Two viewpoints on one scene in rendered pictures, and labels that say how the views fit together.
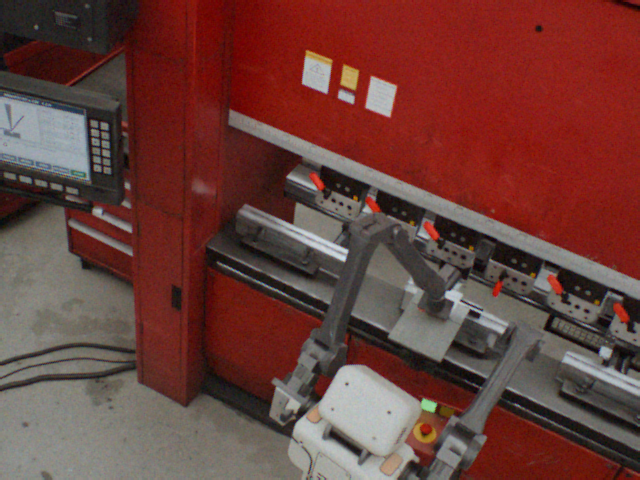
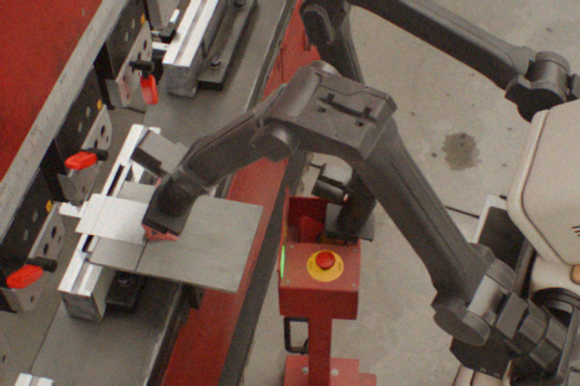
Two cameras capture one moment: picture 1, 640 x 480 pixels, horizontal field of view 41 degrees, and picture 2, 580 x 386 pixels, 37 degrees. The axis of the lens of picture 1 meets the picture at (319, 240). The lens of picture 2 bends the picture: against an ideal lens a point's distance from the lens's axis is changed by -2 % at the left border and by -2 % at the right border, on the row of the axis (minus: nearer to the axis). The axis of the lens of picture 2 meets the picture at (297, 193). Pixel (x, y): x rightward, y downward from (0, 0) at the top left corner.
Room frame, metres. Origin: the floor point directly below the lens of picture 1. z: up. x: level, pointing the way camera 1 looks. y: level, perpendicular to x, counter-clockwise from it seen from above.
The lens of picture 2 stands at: (1.79, 0.50, 2.26)
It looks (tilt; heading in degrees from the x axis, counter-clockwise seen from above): 53 degrees down; 263
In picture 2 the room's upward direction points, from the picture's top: 1 degrees counter-clockwise
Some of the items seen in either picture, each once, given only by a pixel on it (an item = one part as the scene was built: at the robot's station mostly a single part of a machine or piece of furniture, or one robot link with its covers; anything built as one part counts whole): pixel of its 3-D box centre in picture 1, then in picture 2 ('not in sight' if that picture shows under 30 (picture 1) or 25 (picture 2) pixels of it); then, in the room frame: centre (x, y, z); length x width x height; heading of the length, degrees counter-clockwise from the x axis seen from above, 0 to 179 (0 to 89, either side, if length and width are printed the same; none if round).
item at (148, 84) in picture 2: (499, 283); (144, 82); (1.91, -0.57, 1.20); 0.04 x 0.02 x 0.10; 159
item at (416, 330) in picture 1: (429, 323); (178, 235); (1.89, -0.39, 1.00); 0.26 x 0.18 x 0.01; 159
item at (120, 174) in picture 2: (453, 301); (106, 209); (2.02, -0.48, 0.99); 0.20 x 0.03 x 0.03; 69
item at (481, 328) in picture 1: (456, 316); (117, 218); (2.01, -0.50, 0.92); 0.39 x 0.06 x 0.10; 69
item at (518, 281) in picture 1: (517, 261); (109, 44); (1.96, -0.61, 1.26); 0.15 x 0.09 x 0.17; 69
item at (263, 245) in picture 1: (279, 255); not in sight; (2.19, 0.13, 0.89); 0.30 x 0.05 x 0.03; 69
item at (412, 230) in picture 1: (399, 210); (8, 238); (2.11, -0.24, 1.26); 0.15 x 0.09 x 0.17; 69
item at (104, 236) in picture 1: (141, 183); not in sight; (2.90, 0.82, 0.50); 0.50 x 0.50 x 1.00; 69
